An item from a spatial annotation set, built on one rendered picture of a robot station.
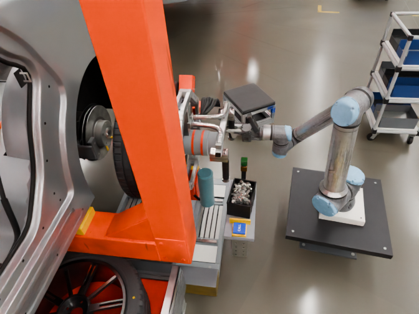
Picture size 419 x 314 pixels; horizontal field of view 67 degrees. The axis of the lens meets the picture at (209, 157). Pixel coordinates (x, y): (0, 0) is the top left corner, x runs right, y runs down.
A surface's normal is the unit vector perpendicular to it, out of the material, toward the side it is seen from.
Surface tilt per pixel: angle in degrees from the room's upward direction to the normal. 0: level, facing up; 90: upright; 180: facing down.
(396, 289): 0
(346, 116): 84
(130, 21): 90
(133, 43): 90
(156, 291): 0
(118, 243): 90
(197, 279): 0
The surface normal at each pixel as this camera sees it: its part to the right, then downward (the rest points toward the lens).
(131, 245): -0.14, 0.68
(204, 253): -0.05, -0.73
